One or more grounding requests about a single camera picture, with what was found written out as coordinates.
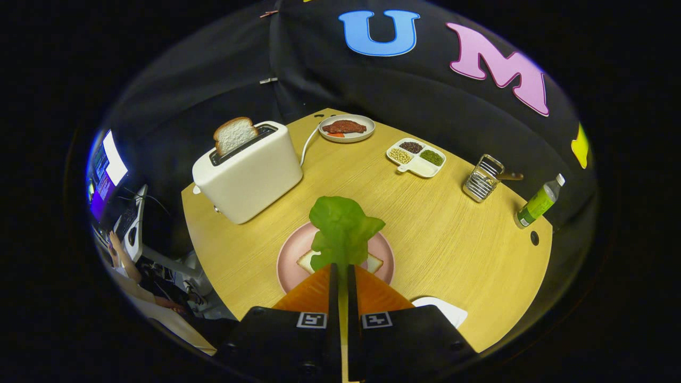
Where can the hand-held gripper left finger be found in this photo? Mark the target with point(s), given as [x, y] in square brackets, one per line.
[334, 298]

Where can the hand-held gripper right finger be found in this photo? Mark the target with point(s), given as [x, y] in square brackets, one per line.
[354, 298]

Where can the green lettuce leaf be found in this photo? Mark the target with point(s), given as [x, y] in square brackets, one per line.
[340, 223]

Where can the toasted white bread slice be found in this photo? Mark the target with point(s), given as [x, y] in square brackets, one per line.
[234, 135]

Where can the bread slice with crust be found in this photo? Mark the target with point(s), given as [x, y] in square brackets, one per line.
[306, 261]

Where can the pink round plate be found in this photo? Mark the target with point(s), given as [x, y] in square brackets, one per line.
[295, 250]

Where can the white plate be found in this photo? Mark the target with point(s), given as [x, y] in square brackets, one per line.
[449, 311]

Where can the white toaster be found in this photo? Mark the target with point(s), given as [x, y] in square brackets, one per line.
[250, 181]

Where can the white divided dish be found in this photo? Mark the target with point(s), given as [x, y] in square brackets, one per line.
[423, 169]

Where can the pile of yellow soybeans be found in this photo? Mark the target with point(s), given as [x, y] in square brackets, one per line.
[400, 156]

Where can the grey round plate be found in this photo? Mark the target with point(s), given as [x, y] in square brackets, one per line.
[357, 138]

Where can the pile of green mung beans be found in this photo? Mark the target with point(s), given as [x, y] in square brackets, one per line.
[431, 157]

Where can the pile of dark beans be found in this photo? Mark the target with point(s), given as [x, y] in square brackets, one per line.
[411, 147]

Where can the red-brown meat slice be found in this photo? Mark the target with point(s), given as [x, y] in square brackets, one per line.
[345, 126]

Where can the black table grommet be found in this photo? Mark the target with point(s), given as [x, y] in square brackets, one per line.
[534, 238]

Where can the green label drink bottle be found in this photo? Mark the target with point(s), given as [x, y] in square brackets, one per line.
[537, 205]

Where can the computer monitor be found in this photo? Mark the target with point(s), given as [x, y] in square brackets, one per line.
[106, 170]

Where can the red cloth clip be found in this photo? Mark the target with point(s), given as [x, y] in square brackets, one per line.
[268, 13]

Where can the white chair frame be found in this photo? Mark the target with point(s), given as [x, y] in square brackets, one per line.
[139, 223]

